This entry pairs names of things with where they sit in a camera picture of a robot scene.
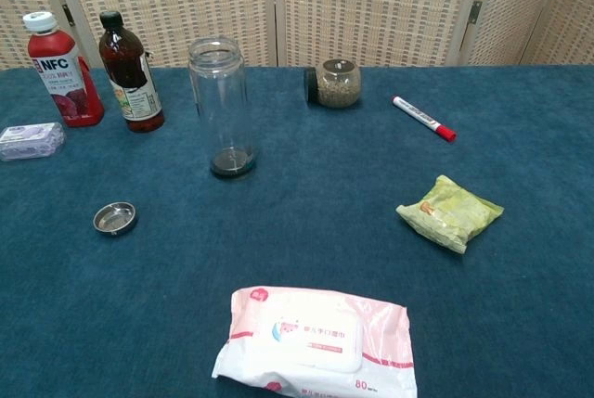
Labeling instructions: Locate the green snack packet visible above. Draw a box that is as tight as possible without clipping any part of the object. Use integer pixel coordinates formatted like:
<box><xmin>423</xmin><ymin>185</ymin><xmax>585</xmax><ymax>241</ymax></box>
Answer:
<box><xmin>394</xmin><ymin>173</ymin><xmax>506</xmax><ymax>257</ymax></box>

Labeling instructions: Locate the glass jar with seeds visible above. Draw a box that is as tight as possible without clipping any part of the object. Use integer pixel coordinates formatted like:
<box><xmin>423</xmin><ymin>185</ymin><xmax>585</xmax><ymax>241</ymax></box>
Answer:
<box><xmin>303</xmin><ymin>58</ymin><xmax>363</xmax><ymax>109</ymax></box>

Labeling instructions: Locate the clear glass cup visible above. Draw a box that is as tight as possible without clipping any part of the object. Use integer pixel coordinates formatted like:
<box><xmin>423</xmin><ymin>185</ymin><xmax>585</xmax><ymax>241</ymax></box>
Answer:
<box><xmin>187</xmin><ymin>35</ymin><xmax>258</xmax><ymax>182</ymax></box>

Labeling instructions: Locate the red NFC juice bottle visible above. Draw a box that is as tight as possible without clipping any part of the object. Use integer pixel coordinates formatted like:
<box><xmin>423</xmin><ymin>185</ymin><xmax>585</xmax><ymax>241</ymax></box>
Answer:
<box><xmin>22</xmin><ymin>11</ymin><xmax>106</xmax><ymax>129</ymax></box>

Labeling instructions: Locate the pink white wet wipes pack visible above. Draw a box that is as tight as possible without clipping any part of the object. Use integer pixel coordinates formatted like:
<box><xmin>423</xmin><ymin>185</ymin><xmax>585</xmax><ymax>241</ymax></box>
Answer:
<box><xmin>211</xmin><ymin>285</ymin><xmax>420</xmax><ymax>398</ymax></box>

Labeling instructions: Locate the woven folding screen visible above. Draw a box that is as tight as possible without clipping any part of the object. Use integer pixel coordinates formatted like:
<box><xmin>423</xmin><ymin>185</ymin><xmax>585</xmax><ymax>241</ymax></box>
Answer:
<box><xmin>0</xmin><ymin>0</ymin><xmax>594</xmax><ymax>71</ymax></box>

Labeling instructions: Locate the brown bottle black cap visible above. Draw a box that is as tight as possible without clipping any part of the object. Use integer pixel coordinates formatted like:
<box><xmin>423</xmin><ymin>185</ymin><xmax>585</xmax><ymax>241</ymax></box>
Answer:
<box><xmin>97</xmin><ymin>9</ymin><xmax>166</xmax><ymax>135</ymax></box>

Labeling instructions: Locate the purple clear plastic pack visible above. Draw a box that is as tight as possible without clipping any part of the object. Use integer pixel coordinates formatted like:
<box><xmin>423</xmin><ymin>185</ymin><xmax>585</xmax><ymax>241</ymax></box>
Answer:
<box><xmin>0</xmin><ymin>121</ymin><xmax>68</xmax><ymax>163</ymax></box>

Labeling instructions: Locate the blue table cloth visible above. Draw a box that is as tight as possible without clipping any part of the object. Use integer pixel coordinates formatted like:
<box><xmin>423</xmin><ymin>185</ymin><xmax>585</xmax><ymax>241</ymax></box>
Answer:
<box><xmin>0</xmin><ymin>63</ymin><xmax>594</xmax><ymax>398</ymax></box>

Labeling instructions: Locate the red white marker pen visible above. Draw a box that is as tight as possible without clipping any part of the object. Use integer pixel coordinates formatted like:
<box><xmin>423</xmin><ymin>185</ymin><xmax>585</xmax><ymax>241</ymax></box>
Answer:
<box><xmin>391</xmin><ymin>95</ymin><xmax>458</xmax><ymax>145</ymax></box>

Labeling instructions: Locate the round metal lid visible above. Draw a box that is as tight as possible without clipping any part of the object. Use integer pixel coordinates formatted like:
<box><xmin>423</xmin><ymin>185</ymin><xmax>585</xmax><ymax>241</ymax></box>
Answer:
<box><xmin>92</xmin><ymin>200</ymin><xmax>139</xmax><ymax>237</ymax></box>

